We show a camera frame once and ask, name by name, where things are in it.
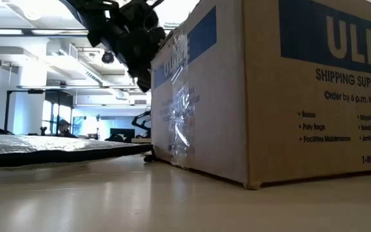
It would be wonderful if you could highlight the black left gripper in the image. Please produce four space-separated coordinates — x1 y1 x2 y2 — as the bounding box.
113 0 167 94

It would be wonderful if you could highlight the clear plastic bag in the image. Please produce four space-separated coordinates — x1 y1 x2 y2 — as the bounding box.
0 133 157 170

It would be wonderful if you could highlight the brown ULINE cardboard box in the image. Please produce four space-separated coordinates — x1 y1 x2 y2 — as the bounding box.
149 0 371 191

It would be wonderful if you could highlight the dark background equipment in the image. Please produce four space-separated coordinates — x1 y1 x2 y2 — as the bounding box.
131 109 152 130

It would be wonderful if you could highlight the black monitor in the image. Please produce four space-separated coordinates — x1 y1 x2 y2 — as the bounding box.
109 128 136 140

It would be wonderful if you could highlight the person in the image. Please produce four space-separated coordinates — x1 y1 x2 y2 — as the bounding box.
58 119 77 139

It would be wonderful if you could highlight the black bent pole stand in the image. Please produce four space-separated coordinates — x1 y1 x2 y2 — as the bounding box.
4 89 74 135

